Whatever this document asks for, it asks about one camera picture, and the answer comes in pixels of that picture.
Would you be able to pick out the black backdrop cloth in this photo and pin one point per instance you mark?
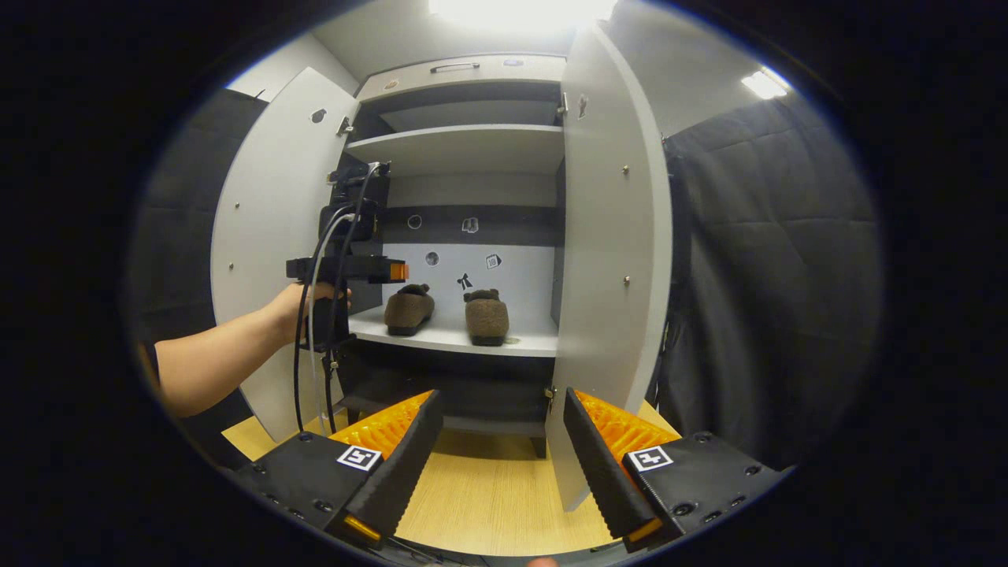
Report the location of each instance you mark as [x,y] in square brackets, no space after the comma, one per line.
[181,220]
[772,276]

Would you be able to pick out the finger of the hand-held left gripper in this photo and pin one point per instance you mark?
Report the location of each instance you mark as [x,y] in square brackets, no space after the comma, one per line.
[399,272]

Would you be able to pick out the brown fuzzy shoe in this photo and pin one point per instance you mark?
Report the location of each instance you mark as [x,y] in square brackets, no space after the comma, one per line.
[487,319]
[408,311]

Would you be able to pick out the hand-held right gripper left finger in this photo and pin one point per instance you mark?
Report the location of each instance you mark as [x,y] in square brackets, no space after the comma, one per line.
[405,465]

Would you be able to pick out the grey shoe cabinet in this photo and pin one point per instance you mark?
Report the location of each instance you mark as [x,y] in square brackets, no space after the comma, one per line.
[465,146]

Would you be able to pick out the small ceiling light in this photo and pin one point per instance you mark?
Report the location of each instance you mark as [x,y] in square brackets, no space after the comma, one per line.
[762,84]

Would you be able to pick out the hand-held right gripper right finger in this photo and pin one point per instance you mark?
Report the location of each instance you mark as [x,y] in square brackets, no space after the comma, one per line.
[602,472]

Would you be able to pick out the large ceiling light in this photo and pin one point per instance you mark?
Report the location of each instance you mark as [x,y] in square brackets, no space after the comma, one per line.
[520,12]

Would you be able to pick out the grey shoe cabinet door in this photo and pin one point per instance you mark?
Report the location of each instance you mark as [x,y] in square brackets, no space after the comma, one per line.
[260,197]
[606,315]

